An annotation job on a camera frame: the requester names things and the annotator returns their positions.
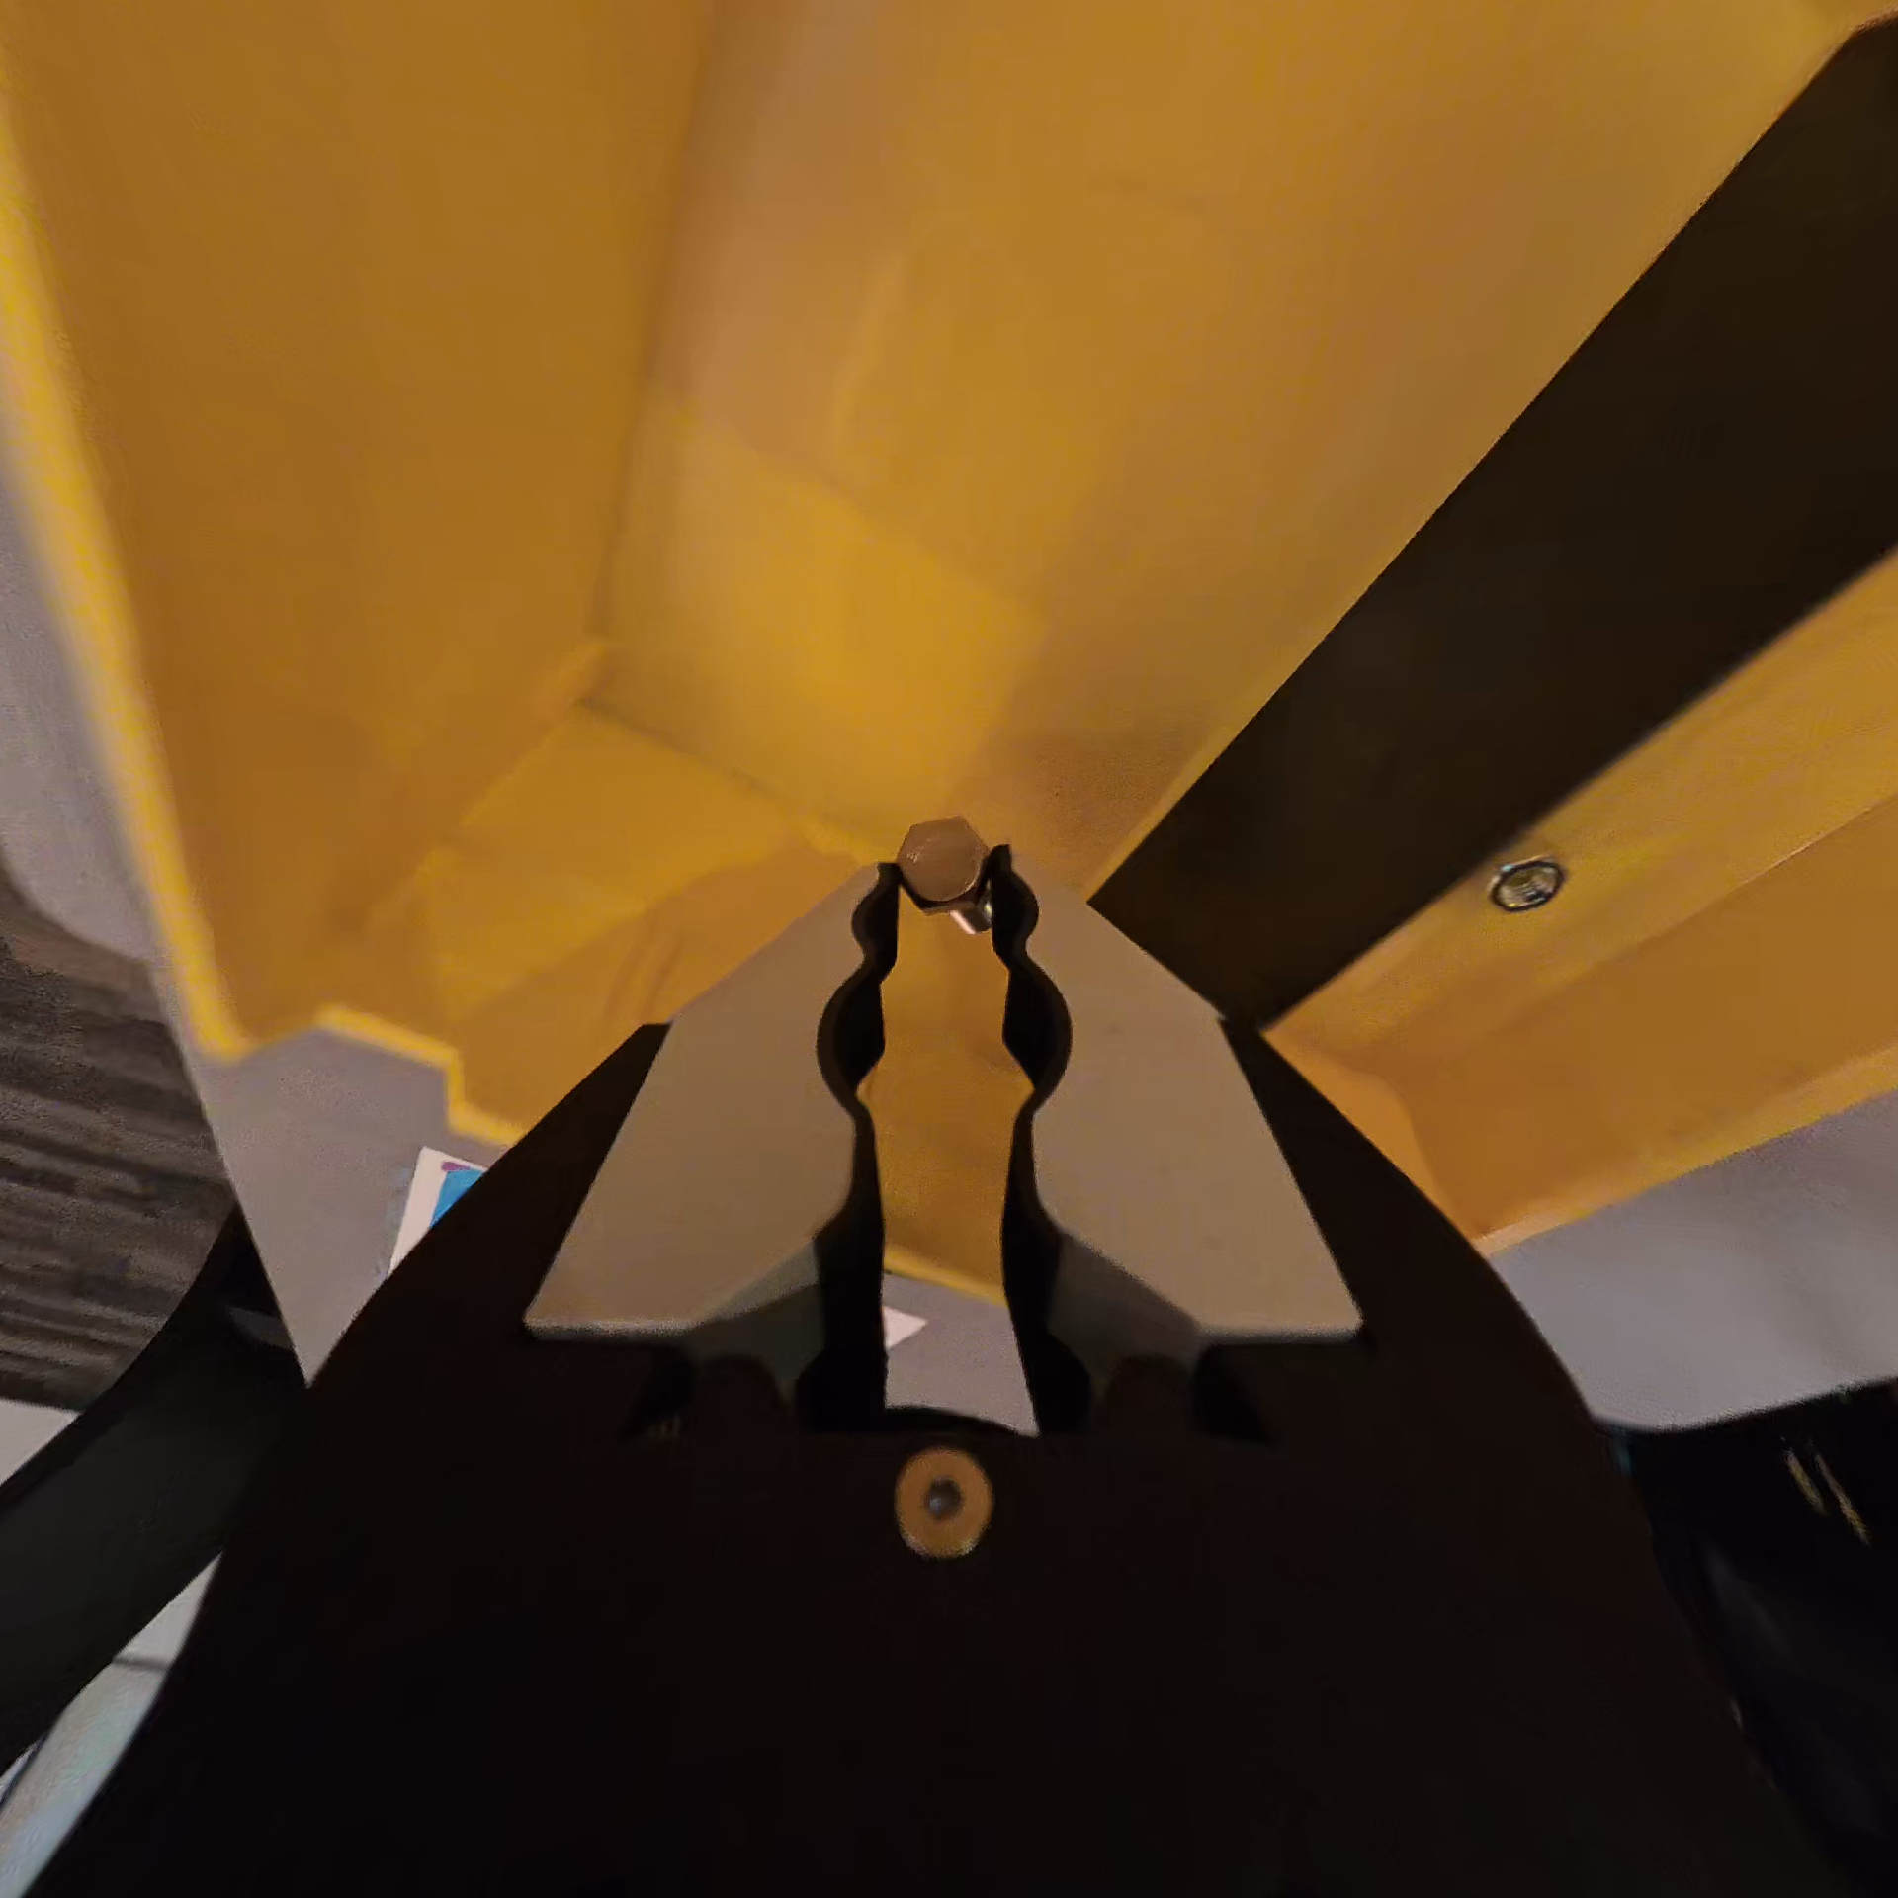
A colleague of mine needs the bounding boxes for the black bin divider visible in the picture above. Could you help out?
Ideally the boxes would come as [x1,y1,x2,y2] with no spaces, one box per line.
[1089,22,1898,1026]

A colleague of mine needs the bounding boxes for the silver hex bolt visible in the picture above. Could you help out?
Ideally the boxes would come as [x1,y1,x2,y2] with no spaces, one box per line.
[892,813,997,936]

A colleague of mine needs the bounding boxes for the black curved object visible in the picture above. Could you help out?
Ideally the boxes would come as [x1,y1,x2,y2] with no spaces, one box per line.
[0,1210,306,1769]

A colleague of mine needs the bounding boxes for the blue white sticker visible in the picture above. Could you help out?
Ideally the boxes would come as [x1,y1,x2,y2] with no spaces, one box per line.
[389,1145,491,1275]

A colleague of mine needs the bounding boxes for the dark blurred object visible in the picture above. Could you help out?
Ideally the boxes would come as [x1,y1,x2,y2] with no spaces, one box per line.
[1613,1379,1898,1898]

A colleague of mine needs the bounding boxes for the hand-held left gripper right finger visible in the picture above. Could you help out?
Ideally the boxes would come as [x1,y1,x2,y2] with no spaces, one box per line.
[988,846,1363,1436]

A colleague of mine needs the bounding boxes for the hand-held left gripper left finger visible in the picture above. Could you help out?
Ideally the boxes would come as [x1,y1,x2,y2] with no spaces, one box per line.
[522,867,903,1428]

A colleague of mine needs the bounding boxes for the yellow plastic bin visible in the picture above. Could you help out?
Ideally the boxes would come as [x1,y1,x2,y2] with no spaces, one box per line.
[0,0,1898,1300]

